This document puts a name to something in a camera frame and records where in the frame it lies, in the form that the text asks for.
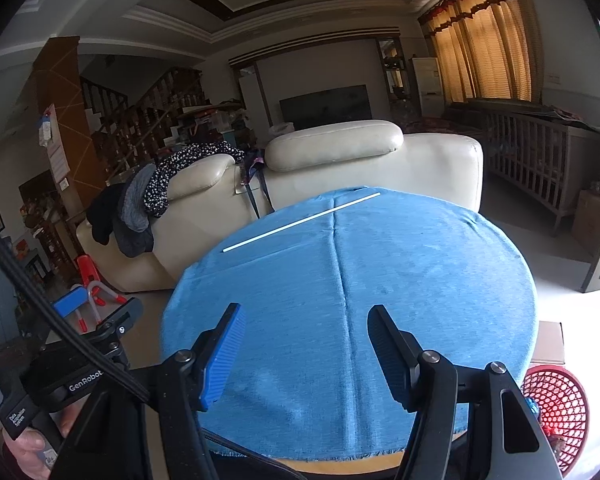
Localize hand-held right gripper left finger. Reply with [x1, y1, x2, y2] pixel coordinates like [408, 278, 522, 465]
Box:
[47, 302, 247, 480]

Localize cream leather sofa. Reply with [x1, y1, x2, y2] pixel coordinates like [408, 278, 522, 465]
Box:
[75, 120, 483, 293]

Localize purple bag with straps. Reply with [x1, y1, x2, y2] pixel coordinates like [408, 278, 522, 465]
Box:
[237, 150, 276, 221]

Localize dark display cabinet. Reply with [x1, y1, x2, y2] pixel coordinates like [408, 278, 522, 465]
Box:
[377, 37, 411, 106]

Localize white wooden crib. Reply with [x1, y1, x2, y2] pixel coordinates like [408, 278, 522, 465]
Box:
[467, 100, 600, 233]

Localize black television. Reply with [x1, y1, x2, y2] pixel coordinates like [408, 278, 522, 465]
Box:
[279, 84, 372, 131]

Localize cluttered side table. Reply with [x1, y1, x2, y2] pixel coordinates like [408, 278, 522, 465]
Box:
[177, 102, 256, 151]

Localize dark floral garment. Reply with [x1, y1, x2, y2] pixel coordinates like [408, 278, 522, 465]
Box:
[142, 142, 246, 218]

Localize white standing air conditioner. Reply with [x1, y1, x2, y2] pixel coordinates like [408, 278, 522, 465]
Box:
[411, 56, 443, 118]

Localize large cardboard box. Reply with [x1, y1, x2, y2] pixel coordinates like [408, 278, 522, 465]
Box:
[530, 320, 566, 367]

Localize wooden staircase railing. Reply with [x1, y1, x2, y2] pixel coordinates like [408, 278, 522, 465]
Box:
[80, 67, 206, 181]

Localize black cable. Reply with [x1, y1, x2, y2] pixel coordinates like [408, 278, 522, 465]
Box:
[0, 215, 151, 403]

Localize red mesh basket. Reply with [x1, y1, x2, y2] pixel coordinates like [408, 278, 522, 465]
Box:
[522, 365, 591, 478]

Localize small cardboard box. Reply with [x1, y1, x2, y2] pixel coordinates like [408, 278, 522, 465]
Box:
[572, 187, 600, 248]

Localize orange curtains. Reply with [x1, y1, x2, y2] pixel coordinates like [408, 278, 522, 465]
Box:
[419, 0, 541, 103]

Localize wall calendar papers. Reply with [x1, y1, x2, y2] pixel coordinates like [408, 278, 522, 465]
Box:
[37, 104, 71, 183]

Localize person's left hand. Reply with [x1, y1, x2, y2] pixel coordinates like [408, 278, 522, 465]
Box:
[2, 402, 88, 480]

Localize thin white stick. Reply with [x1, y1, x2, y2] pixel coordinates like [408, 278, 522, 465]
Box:
[222, 191, 382, 253]

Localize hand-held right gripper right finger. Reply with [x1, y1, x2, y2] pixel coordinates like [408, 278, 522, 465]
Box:
[366, 304, 565, 480]

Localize black garment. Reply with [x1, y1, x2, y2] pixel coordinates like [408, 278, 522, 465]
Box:
[86, 182, 131, 247]

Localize blue tablecloth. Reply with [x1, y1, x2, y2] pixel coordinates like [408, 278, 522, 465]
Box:
[160, 186, 538, 458]

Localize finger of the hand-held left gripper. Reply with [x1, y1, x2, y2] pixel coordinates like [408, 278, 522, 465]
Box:
[52, 287, 91, 318]
[92, 297, 145, 335]

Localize grey garment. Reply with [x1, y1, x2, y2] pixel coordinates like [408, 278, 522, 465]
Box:
[115, 165, 156, 256]

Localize red and white toy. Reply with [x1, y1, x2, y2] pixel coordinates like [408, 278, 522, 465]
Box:
[55, 255, 128, 333]

